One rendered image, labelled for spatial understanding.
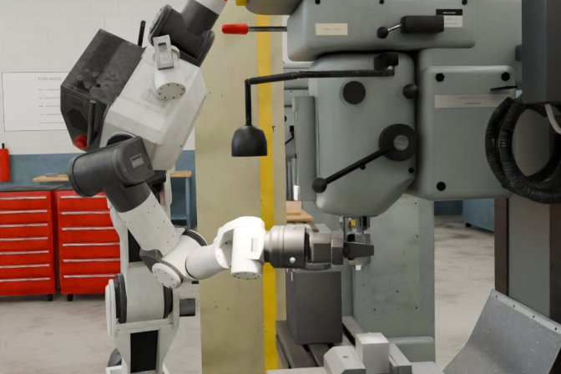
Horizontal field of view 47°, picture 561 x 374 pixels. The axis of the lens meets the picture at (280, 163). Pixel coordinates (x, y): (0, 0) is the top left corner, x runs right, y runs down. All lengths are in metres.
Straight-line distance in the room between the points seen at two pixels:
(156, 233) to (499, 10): 0.87
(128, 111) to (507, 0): 0.84
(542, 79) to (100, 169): 0.90
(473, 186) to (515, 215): 0.26
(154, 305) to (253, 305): 1.30
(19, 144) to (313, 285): 9.17
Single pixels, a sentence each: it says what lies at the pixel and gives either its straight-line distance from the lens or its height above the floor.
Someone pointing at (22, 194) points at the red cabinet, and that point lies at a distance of 6.10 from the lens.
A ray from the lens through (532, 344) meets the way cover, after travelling 1.46.
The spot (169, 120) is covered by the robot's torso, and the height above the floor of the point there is 1.51.
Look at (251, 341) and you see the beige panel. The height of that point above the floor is 0.48.
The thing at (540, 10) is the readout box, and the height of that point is 1.66.
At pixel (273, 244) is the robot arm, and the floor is 1.25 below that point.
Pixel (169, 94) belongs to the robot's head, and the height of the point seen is 1.57.
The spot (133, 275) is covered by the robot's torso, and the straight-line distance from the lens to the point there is 1.86.
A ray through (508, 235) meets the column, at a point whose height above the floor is 1.23.
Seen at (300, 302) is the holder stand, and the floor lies 1.04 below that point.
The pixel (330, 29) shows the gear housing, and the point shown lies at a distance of 1.21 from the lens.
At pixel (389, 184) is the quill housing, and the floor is 1.37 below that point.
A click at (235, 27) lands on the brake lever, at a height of 1.70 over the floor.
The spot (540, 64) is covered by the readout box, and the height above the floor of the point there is 1.57.
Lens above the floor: 1.48
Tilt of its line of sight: 3 degrees down
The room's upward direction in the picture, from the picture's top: 1 degrees counter-clockwise
